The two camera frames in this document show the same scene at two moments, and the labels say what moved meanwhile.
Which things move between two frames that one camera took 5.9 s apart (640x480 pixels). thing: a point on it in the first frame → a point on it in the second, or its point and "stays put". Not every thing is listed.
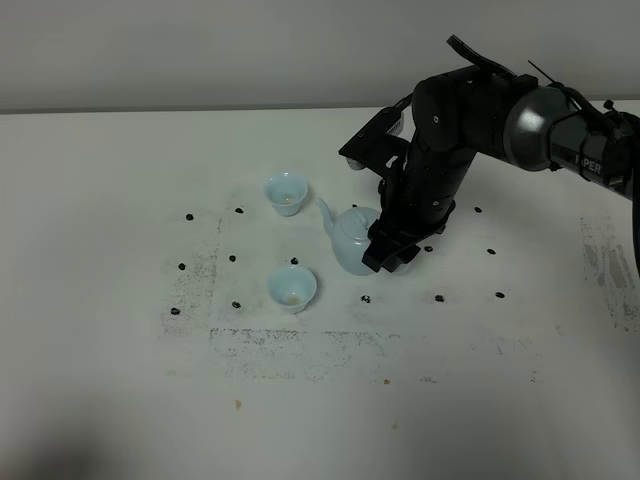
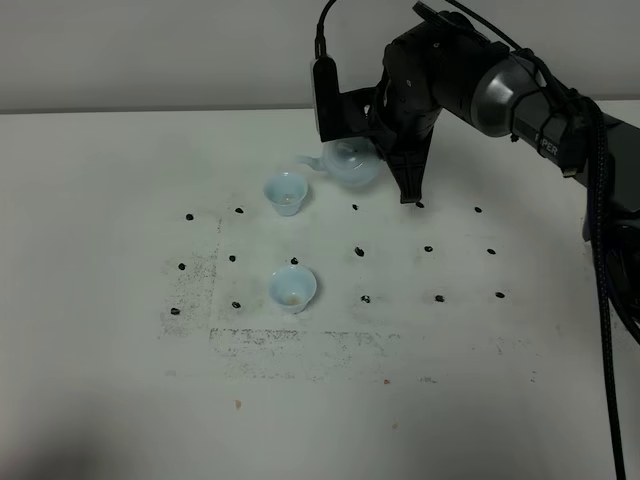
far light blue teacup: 287,192 stays put
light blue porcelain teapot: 351,237 → 353,164
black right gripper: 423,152 → 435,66
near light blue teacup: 292,287 stays put
